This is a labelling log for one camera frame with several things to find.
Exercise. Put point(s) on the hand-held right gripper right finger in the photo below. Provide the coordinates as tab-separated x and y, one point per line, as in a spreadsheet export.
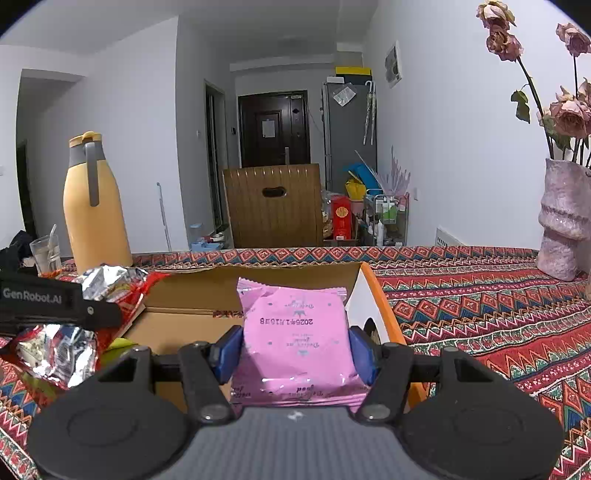
364	355

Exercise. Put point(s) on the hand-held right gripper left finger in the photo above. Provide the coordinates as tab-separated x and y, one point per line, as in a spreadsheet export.
226	355

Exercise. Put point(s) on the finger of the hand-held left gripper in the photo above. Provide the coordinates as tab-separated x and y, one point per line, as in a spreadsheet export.
101	316

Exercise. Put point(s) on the long lime green snack packet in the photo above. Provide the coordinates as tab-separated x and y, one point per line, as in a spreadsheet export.
119	346

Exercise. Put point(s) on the red silver snack packet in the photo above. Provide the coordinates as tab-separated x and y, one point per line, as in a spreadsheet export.
117	284

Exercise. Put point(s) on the pink snack packet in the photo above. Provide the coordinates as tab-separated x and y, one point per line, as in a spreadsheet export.
295	332

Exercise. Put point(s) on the orange pumpkin print cardboard box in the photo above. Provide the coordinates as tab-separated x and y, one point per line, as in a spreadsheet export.
184	286

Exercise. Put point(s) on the clear drinking glass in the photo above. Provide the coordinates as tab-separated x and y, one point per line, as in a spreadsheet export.
46	256

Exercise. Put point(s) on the pile of dark clothes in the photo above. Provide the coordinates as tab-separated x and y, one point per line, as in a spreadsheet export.
16	249

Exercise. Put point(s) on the yellow thermos jug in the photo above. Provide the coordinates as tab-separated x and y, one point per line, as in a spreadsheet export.
92	230

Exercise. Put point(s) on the blue plastic stool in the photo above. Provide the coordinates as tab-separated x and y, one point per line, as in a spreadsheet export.
203	242

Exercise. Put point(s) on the wooden chair back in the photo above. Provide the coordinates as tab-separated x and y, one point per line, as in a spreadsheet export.
258	221

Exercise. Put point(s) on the red gift box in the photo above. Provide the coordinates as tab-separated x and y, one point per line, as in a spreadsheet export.
341	217

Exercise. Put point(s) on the yellow bag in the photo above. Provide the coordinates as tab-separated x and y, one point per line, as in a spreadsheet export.
355	189

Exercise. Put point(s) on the blue plastic board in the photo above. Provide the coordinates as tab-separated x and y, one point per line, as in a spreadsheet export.
367	173

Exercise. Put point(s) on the pink feather decoration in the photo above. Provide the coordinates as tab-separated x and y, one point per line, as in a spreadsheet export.
397	173

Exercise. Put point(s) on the grey refrigerator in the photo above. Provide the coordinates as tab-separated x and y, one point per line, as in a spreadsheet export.
346	138

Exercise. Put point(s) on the dark entrance door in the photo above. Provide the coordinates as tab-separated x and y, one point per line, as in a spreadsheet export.
251	138

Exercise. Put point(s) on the pink textured vase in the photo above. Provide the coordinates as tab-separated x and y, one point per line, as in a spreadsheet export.
561	221

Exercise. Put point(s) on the white folded umbrella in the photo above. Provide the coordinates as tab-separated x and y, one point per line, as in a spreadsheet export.
369	115

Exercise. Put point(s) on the yellow black box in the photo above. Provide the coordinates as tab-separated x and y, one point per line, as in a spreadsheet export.
353	71

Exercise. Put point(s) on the dried rose bouquet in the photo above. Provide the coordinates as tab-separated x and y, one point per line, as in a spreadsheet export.
570	117

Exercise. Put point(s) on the white wall panel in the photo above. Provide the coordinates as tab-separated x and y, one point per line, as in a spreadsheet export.
393	64

